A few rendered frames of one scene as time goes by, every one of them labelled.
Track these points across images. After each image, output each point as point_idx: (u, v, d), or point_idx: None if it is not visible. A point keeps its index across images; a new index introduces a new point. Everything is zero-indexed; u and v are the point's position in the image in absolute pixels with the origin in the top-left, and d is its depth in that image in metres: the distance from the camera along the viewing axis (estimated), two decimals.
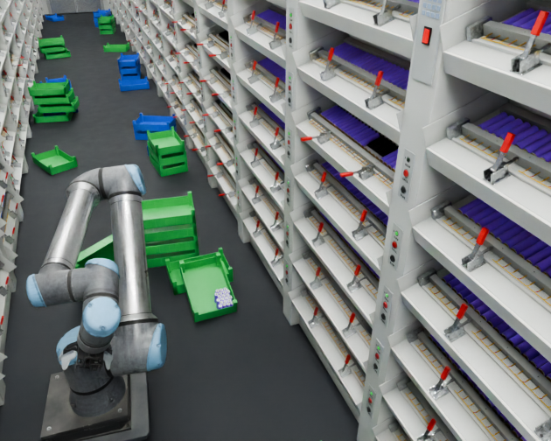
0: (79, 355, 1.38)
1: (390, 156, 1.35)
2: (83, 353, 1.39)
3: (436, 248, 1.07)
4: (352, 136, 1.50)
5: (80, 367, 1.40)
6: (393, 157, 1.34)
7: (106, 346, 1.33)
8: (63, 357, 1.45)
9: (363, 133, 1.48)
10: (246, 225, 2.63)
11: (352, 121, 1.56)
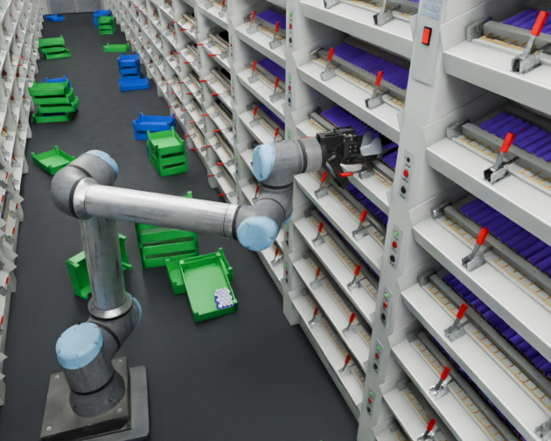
0: (344, 146, 1.28)
1: (390, 156, 1.35)
2: (341, 147, 1.29)
3: (436, 248, 1.07)
4: None
5: (356, 136, 1.28)
6: (393, 157, 1.34)
7: None
8: (379, 150, 1.33)
9: (363, 133, 1.48)
10: None
11: (352, 121, 1.56)
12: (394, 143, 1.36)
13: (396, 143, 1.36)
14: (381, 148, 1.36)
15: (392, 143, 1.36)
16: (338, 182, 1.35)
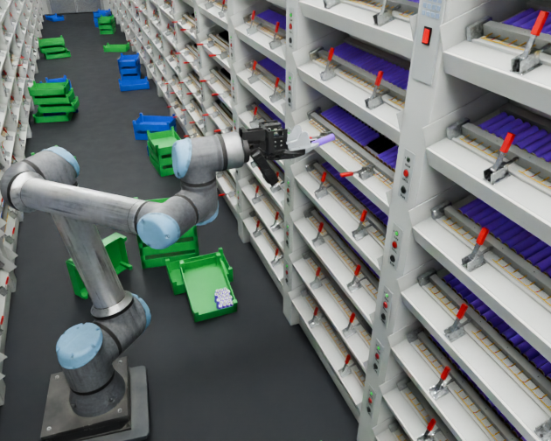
0: (268, 141, 1.22)
1: (390, 156, 1.35)
2: (266, 142, 1.23)
3: (436, 248, 1.07)
4: (352, 136, 1.50)
5: (281, 129, 1.22)
6: (393, 157, 1.34)
7: (225, 134, 1.23)
8: (307, 145, 1.27)
9: (363, 133, 1.48)
10: (246, 225, 2.63)
11: (352, 121, 1.56)
12: (391, 149, 1.37)
13: (393, 150, 1.37)
14: (379, 156, 1.37)
15: (388, 150, 1.37)
16: (266, 178, 1.29)
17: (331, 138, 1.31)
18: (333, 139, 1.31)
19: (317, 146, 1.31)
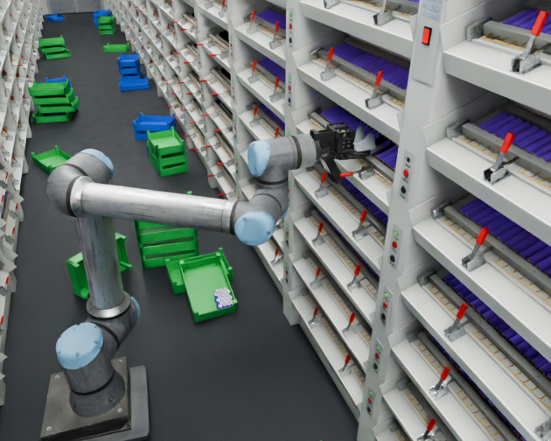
0: (337, 142, 1.30)
1: (390, 156, 1.35)
2: (335, 142, 1.31)
3: (436, 248, 1.07)
4: None
5: (350, 131, 1.31)
6: (393, 157, 1.34)
7: None
8: (372, 146, 1.35)
9: None
10: None
11: (352, 121, 1.56)
12: (391, 149, 1.37)
13: (393, 150, 1.37)
14: (379, 156, 1.37)
15: (388, 150, 1.37)
16: (331, 178, 1.37)
17: (386, 142, 1.41)
18: (388, 142, 1.41)
19: (375, 151, 1.40)
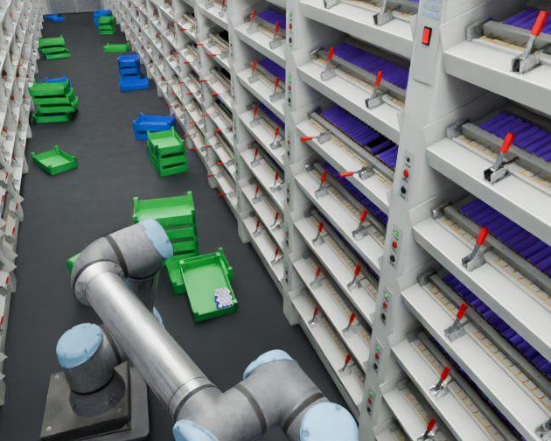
0: None
1: (390, 156, 1.35)
2: None
3: (436, 248, 1.07)
4: (352, 136, 1.50)
5: None
6: (393, 157, 1.34)
7: None
8: None
9: (363, 133, 1.48)
10: (246, 225, 2.63)
11: (352, 121, 1.56)
12: (391, 149, 1.37)
13: (393, 150, 1.37)
14: (379, 156, 1.37)
15: (388, 150, 1.37)
16: None
17: (386, 142, 1.41)
18: (388, 142, 1.41)
19: (375, 151, 1.40)
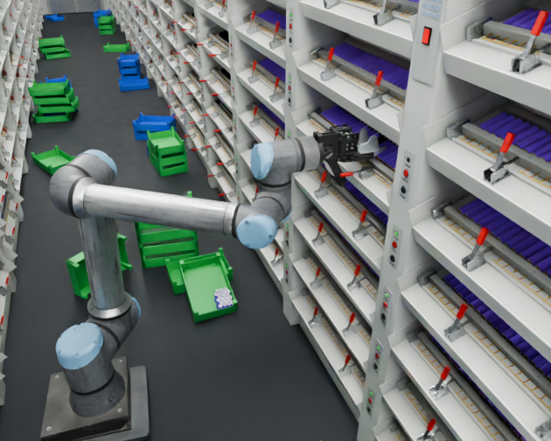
0: (340, 144, 1.29)
1: (390, 156, 1.35)
2: (338, 144, 1.30)
3: (436, 248, 1.07)
4: None
5: (353, 134, 1.30)
6: (393, 157, 1.34)
7: None
8: (375, 149, 1.34)
9: None
10: None
11: (352, 121, 1.56)
12: (391, 149, 1.37)
13: (393, 150, 1.37)
14: (379, 156, 1.37)
15: (388, 150, 1.37)
16: (335, 179, 1.36)
17: (386, 142, 1.41)
18: (388, 142, 1.41)
19: None
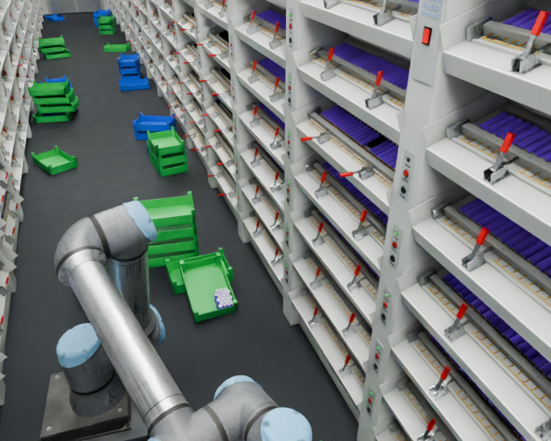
0: None
1: (390, 156, 1.35)
2: None
3: (436, 248, 1.07)
4: (352, 136, 1.50)
5: None
6: (393, 157, 1.34)
7: None
8: None
9: (363, 133, 1.48)
10: (246, 225, 2.63)
11: (352, 121, 1.56)
12: (391, 149, 1.37)
13: (393, 150, 1.37)
14: (379, 156, 1.37)
15: (388, 150, 1.37)
16: None
17: (386, 142, 1.41)
18: (388, 142, 1.41)
19: (375, 151, 1.40)
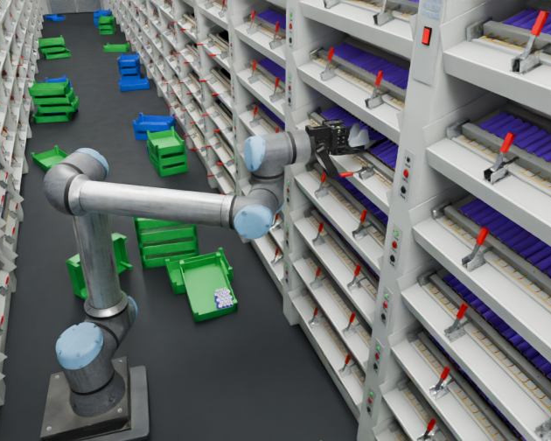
0: (331, 137, 1.33)
1: (390, 156, 1.35)
2: (330, 138, 1.34)
3: (436, 248, 1.07)
4: None
5: (344, 128, 1.33)
6: (393, 157, 1.34)
7: None
8: (366, 142, 1.38)
9: None
10: None
11: (352, 121, 1.56)
12: (391, 149, 1.37)
13: (393, 150, 1.37)
14: (379, 156, 1.37)
15: (388, 150, 1.37)
16: (327, 172, 1.40)
17: (386, 142, 1.41)
18: (388, 142, 1.41)
19: (375, 151, 1.40)
